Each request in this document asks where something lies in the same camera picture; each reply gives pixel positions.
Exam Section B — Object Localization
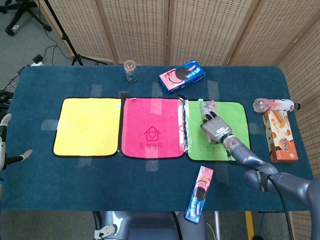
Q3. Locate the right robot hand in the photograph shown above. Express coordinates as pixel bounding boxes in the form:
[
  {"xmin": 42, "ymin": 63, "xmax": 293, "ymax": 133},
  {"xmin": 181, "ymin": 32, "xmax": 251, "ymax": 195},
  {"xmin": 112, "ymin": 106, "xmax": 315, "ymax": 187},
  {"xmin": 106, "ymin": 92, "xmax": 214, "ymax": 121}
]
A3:
[{"xmin": 199, "ymin": 110, "xmax": 233, "ymax": 145}]

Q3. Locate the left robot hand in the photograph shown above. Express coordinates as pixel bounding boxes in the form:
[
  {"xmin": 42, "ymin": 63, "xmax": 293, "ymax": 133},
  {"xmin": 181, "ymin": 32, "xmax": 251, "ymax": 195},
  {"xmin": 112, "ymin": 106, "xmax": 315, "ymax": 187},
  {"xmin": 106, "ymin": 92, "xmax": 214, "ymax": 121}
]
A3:
[{"xmin": 0, "ymin": 113, "xmax": 33, "ymax": 173}]

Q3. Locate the floral pink cardboard box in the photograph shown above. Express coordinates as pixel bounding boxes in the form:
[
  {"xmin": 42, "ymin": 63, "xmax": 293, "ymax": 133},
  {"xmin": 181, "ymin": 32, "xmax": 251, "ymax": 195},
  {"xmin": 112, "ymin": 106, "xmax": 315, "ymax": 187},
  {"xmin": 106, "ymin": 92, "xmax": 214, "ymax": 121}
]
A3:
[{"xmin": 199, "ymin": 99, "xmax": 219, "ymax": 121}]

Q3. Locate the orange biscuit box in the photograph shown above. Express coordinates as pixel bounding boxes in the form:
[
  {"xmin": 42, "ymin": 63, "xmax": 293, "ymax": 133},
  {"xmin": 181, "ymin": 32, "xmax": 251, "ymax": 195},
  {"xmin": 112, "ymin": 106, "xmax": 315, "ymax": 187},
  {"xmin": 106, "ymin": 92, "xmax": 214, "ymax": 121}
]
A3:
[{"xmin": 261, "ymin": 110, "xmax": 299, "ymax": 163}]

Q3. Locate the wide blue pink cookie box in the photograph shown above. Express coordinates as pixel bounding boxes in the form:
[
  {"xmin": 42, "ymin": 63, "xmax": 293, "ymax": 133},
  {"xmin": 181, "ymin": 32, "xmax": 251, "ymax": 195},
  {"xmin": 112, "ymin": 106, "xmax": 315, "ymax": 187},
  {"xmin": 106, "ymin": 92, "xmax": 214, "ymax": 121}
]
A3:
[{"xmin": 158, "ymin": 59, "xmax": 206, "ymax": 96}]

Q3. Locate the long Oreo cookie pack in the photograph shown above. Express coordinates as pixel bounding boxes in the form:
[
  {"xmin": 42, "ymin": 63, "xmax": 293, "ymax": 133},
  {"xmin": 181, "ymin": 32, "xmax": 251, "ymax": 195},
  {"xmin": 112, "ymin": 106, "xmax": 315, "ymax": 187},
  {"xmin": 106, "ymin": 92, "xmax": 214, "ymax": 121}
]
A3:
[{"xmin": 183, "ymin": 165, "xmax": 215, "ymax": 225}]

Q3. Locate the green cloth with house print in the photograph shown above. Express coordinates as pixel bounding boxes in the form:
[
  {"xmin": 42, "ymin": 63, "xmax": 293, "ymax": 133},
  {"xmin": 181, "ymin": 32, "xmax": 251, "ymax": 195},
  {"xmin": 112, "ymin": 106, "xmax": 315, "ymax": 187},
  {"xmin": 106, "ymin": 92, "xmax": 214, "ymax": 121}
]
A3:
[{"xmin": 186, "ymin": 99, "xmax": 252, "ymax": 163}]

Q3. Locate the shiny crinkled tape strip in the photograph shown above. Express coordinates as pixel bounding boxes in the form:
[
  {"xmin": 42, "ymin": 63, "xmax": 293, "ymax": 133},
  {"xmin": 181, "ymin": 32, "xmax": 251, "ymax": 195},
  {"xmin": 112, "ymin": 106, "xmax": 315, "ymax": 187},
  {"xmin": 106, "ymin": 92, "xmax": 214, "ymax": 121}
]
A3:
[{"xmin": 176, "ymin": 94, "xmax": 191, "ymax": 154}]

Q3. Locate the clear tape strip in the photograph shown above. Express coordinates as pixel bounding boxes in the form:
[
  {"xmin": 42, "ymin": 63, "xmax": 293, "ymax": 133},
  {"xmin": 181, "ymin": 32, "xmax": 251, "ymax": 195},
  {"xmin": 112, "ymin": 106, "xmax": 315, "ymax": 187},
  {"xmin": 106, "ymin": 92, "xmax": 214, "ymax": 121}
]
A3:
[
  {"xmin": 248, "ymin": 122, "xmax": 262, "ymax": 135},
  {"xmin": 91, "ymin": 84, "xmax": 103, "ymax": 98},
  {"xmin": 145, "ymin": 158, "xmax": 160, "ymax": 173},
  {"xmin": 78, "ymin": 156, "xmax": 93, "ymax": 168},
  {"xmin": 151, "ymin": 81, "xmax": 163, "ymax": 116},
  {"xmin": 41, "ymin": 119, "xmax": 60, "ymax": 131},
  {"xmin": 215, "ymin": 162, "xmax": 230, "ymax": 185},
  {"xmin": 207, "ymin": 80, "xmax": 221, "ymax": 101}
]

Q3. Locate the black floor device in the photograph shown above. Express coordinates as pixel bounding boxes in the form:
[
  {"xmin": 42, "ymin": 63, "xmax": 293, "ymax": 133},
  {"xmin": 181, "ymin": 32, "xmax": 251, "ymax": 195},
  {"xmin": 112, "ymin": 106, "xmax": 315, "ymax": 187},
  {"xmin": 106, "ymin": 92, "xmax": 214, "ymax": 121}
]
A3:
[{"xmin": 0, "ymin": 91, "xmax": 14, "ymax": 107}]

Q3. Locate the white pink plastic bottle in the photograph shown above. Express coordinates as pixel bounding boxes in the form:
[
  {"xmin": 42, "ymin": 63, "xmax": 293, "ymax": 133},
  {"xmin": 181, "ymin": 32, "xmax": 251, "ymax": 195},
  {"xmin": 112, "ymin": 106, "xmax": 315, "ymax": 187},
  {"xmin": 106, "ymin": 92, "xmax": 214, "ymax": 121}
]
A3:
[{"xmin": 252, "ymin": 97, "xmax": 301, "ymax": 114}]

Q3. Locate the pink cloth with house print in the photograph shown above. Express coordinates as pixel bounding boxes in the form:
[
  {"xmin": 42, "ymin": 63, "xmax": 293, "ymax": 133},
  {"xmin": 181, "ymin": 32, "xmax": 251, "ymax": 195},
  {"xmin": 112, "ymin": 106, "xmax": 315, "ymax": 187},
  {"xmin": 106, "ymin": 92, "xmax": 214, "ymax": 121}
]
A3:
[{"xmin": 120, "ymin": 97, "xmax": 186, "ymax": 160}]

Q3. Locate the yellow cloth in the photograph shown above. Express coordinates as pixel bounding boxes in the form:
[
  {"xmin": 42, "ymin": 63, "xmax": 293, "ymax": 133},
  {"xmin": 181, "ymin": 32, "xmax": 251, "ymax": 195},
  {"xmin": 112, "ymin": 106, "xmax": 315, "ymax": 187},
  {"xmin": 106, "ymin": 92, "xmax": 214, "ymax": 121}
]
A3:
[{"xmin": 52, "ymin": 97, "xmax": 122, "ymax": 158}]

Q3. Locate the metal table leg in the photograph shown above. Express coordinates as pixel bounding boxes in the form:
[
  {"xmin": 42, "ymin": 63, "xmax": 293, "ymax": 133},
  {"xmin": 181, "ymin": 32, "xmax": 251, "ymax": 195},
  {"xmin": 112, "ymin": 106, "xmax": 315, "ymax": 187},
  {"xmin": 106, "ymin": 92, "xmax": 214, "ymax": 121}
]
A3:
[{"xmin": 214, "ymin": 211, "xmax": 221, "ymax": 240}]

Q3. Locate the white power strip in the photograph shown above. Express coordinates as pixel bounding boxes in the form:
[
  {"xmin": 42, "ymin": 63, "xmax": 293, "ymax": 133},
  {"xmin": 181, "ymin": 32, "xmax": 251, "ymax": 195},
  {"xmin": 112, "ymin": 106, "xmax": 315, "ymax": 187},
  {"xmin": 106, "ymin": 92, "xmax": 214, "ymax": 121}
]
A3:
[{"xmin": 31, "ymin": 54, "xmax": 45, "ymax": 67}]

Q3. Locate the blue table cover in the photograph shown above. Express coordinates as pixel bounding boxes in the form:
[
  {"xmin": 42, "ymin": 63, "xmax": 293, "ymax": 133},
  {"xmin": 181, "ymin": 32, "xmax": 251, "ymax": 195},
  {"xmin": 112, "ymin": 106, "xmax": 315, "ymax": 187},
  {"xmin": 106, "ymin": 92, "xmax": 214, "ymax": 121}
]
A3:
[{"xmin": 0, "ymin": 65, "xmax": 313, "ymax": 213}]

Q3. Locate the clear snack jar blue label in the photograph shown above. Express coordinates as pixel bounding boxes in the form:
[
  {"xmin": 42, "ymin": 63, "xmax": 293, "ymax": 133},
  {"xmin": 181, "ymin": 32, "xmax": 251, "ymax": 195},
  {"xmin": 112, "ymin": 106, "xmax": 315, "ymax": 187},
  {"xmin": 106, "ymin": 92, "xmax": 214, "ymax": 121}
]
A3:
[{"xmin": 123, "ymin": 59, "xmax": 138, "ymax": 84}]

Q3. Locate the grey robot torso base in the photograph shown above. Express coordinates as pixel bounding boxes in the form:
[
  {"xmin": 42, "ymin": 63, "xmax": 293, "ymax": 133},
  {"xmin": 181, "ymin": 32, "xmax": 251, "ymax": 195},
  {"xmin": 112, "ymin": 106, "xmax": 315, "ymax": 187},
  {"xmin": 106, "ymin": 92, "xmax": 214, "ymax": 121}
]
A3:
[{"xmin": 93, "ymin": 211, "xmax": 208, "ymax": 240}]

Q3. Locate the wooden folding screen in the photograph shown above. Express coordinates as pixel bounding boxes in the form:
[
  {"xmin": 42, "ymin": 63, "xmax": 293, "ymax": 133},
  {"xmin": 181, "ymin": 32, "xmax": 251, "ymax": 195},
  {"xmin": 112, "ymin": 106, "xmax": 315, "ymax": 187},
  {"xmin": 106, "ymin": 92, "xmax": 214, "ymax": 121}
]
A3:
[{"xmin": 34, "ymin": 0, "xmax": 320, "ymax": 240}]

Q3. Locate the black tripod stand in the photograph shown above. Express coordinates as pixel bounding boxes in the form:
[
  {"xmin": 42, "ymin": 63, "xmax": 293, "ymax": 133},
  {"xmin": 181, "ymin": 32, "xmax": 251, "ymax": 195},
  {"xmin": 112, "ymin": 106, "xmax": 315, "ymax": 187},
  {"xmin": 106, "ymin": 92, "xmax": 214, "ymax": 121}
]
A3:
[{"xmin": 43, "ymin": 0, "xmax": 107, "ymax": 66}]

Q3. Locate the black office chair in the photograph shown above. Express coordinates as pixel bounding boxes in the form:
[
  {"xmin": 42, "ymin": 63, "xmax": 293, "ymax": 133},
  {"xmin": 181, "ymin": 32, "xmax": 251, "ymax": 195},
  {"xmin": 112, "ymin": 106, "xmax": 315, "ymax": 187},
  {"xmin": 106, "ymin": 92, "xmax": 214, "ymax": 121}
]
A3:
[{"xmin": 0, "ymin": 0, "xmax": 53, "ymax": 36}]

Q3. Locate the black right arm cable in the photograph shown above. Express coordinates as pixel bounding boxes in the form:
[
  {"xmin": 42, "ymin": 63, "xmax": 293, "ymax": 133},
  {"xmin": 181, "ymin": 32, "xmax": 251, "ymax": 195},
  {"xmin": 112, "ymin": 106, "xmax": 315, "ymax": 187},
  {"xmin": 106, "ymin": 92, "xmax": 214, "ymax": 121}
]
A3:
[{"xmin": 267, "ymin": 173, "xmax": 295, "ymax": 240}]

